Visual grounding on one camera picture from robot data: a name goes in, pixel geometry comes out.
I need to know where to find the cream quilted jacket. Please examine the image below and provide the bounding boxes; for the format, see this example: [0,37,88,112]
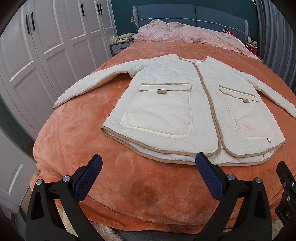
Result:
[54,54,295,166]

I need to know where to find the orange plush bed blanket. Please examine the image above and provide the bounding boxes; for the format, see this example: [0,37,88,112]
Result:
[31,41,295,233]

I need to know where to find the folded cloths on nightstand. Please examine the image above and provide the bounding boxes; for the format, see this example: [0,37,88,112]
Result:
[111,33,135,44]

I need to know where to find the dark grey nightstand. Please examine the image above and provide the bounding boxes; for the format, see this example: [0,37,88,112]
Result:
[110,40,134,57]

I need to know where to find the pink floral quilt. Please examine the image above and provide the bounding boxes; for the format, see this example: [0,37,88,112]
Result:
[132,19,260,61]

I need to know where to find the white panelled wardrobe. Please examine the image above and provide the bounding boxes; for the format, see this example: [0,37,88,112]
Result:
[0,0,117,209]

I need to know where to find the grey curtain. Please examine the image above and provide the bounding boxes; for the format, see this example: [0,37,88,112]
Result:
[255,0,295,92]

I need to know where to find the red plush toys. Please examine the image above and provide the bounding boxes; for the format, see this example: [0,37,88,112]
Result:
[223,28,257,55]

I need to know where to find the teal upholstered headboard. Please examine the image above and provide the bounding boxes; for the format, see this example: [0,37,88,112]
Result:
[132,4,249,43]

